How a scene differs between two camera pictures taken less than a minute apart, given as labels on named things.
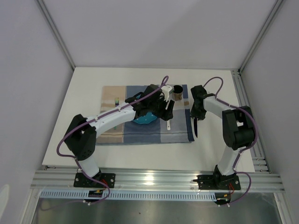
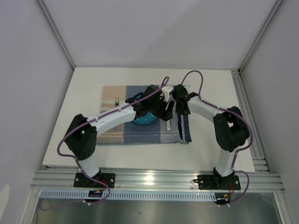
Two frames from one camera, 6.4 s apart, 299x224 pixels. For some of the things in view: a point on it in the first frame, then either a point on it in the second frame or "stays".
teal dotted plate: [146, 119] stays
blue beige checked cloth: [179, 129] stays
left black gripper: [166, 115] stays
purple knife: [195, 123] -> [180, 125]
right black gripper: [193, 114] -> [178, 111]
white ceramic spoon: [168, 124] stays
